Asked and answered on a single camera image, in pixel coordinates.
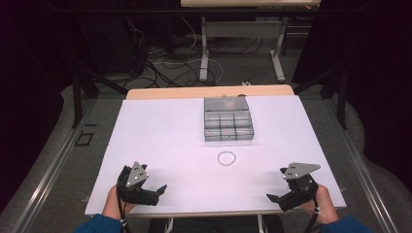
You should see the white floor cable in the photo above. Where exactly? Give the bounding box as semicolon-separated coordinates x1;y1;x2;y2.
152;16;225;85

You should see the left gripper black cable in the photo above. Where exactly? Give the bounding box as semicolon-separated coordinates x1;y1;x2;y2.
117;193;132;233

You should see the person's left hand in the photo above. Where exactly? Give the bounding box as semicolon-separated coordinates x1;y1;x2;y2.
101;184;138;221

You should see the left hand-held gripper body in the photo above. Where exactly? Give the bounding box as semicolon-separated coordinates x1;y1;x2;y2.
116;160;160;207

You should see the clear plastic compartment box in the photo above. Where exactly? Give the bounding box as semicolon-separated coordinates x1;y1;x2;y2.
203;95;256;143

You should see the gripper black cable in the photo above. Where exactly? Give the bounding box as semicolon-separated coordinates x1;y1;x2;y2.
303;198;321;233
117;193;132;233

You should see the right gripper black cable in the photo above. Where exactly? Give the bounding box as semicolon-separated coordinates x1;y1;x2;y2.
303;198;321;233

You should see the white table leg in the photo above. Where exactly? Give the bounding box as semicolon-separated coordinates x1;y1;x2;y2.
257;215;269;233
162;216;175;233

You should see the person's right hand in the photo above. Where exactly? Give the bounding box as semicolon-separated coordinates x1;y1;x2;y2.
299;183;340;225

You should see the aluminium floor rail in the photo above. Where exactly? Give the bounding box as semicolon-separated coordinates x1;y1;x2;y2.
322;96;401;233
11;96;99;233

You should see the black curtain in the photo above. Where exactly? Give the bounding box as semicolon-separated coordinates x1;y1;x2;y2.
292;0;412;192
0;0;86;215

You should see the white-legged background table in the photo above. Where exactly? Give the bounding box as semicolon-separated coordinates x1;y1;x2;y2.
180;0;323;83

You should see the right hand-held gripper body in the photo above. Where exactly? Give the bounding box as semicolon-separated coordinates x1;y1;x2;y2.
277;162;320;214

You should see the tangle of black floor cables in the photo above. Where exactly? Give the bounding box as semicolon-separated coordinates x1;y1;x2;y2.
124;17;265;89

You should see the white paper table mat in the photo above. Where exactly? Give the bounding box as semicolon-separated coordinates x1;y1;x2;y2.
84;94;347;216

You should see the black metal stand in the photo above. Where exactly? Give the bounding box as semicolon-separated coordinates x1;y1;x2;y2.
292;62;349;131
71;62;129;129

